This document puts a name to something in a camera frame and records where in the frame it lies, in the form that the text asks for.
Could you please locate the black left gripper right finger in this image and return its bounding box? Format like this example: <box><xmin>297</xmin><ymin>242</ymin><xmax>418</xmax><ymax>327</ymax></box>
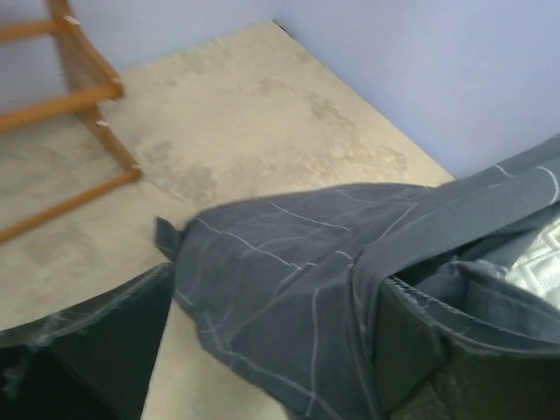
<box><xmin>371</xmin><ymin>272</ymin><xmax>559</xmax><ymax>419</ymax></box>

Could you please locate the dark grey checked pillowcase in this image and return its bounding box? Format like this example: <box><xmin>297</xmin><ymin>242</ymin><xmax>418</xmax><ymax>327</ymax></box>
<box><xmin>155</xmin><ymin>137</ymin><xmax>559</xmax><ymax>419</ymax></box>

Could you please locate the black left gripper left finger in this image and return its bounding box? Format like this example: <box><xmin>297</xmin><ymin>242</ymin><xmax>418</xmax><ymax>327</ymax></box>
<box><xmin>1</xmin><ymin>263</ymin><xmax>174</xmax><ymax>419</ymax></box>

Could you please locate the wooden shelf rack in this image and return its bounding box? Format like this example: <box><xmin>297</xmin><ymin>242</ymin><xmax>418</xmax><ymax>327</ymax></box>
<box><xmin>1</xmin><ymin>1</ymin><xmax>143</xmax><ymax>243</ymax></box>

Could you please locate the white and yellow pillow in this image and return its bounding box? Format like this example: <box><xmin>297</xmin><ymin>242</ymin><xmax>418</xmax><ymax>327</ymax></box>
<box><xmin>505</xmin><ymin>218</ymin><xmax>560</xmax><ymax>309</ymax></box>

